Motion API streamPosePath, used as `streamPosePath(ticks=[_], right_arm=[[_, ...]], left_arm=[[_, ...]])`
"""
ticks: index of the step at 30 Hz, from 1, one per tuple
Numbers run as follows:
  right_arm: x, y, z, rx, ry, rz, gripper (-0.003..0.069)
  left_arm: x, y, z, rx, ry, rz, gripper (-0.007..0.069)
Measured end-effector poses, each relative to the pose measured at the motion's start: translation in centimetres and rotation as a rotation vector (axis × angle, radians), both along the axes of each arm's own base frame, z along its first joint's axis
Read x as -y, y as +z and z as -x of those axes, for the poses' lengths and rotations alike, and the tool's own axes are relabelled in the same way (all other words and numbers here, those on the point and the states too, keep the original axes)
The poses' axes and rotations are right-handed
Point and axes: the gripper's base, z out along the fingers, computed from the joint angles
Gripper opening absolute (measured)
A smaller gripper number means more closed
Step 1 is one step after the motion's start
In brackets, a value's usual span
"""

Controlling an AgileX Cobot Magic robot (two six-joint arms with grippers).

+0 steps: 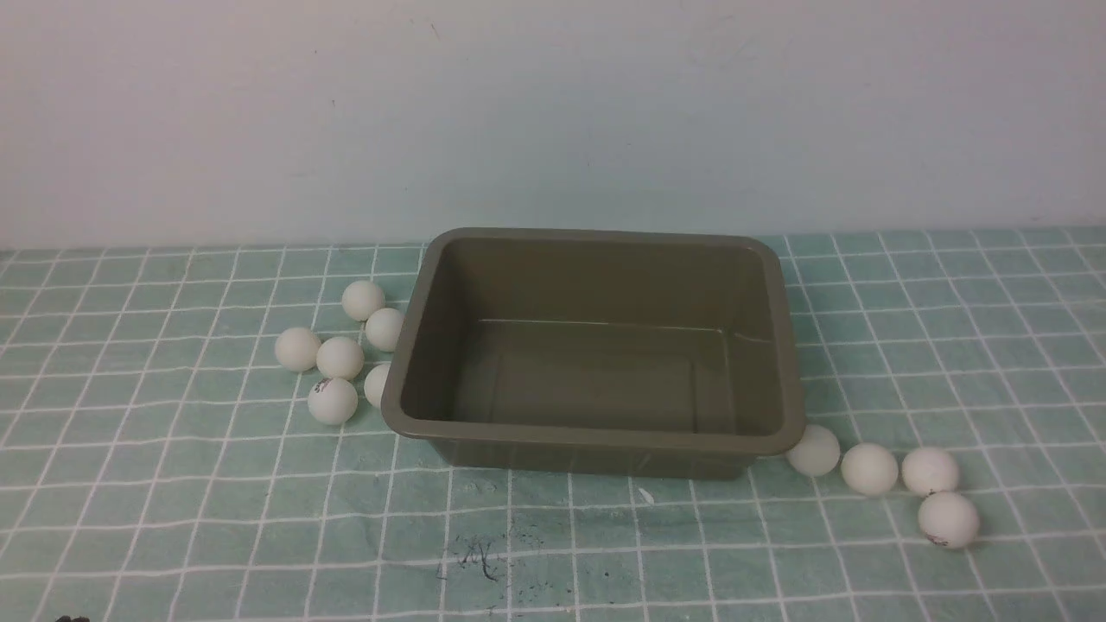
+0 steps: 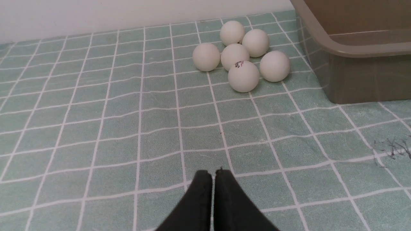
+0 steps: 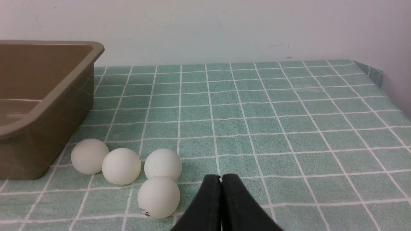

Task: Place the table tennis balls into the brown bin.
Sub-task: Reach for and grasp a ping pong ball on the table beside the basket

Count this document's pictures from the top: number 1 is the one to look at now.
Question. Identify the white logo ping-pong ball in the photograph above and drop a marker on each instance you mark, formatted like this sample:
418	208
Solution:
949	520
332	401

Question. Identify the green checkered tablecloth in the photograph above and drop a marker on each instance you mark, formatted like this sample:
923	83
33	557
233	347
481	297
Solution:
158	464

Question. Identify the olive green plastic bin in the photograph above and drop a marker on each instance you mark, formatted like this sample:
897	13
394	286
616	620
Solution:
637	354

